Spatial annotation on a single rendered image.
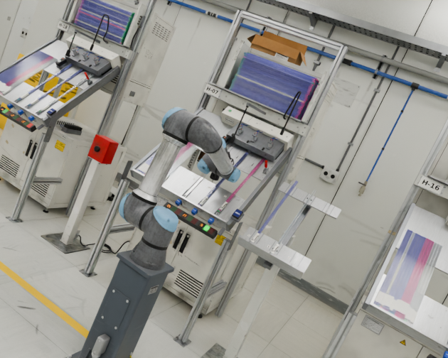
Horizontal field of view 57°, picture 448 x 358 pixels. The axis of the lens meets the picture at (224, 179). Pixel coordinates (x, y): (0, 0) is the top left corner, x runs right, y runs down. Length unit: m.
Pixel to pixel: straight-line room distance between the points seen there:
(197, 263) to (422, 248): 1.29
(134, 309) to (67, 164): 1.72
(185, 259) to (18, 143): 1.68
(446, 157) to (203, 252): 1.53
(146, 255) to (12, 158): 2.11
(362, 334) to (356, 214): 1.74
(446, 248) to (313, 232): 1.87
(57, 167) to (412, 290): 2.47
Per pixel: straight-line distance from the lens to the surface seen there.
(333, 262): 4.08
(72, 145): 3.21
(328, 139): 4.05
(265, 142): 2.54
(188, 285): 2.70
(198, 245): 2.62
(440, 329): 2.17
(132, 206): 1.76
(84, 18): 3.56
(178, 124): 1.72
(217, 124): 2.73
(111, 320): 1.86
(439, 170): 2.67
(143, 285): 1.73
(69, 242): 3.02
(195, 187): 2.35
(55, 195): 3.33
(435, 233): 2.46
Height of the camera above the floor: 1.25
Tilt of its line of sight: 9 degrees down
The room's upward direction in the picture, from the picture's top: 24 degrees clockwise
